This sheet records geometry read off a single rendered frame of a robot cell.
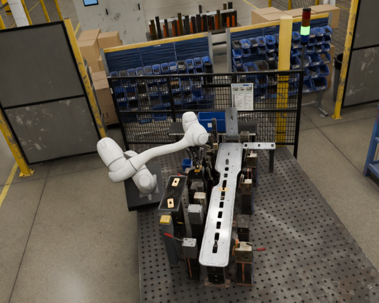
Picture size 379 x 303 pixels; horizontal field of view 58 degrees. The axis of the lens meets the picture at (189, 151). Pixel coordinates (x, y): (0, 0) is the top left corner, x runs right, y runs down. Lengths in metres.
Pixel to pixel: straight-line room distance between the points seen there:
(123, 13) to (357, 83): 5.86
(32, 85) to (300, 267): 3.68
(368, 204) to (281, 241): 1.70
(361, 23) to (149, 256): 4.02
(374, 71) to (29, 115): 4.85
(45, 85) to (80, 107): 0.49
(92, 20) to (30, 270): 6.66
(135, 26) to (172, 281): 7.54
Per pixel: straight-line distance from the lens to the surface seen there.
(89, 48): 6.82
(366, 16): 5.28
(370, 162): 4.49
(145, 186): 2.82
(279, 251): 2.70
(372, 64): 5.65
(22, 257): 4.22
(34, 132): 5.04
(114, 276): 3.60
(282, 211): 2.96
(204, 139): 2.12
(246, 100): 3.39
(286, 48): 3.24
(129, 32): 9.32
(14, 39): 4.57
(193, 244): 2.27
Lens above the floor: 2.79
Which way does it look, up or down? 35 degrees down
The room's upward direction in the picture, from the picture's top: 8 degrees counter-clockwise
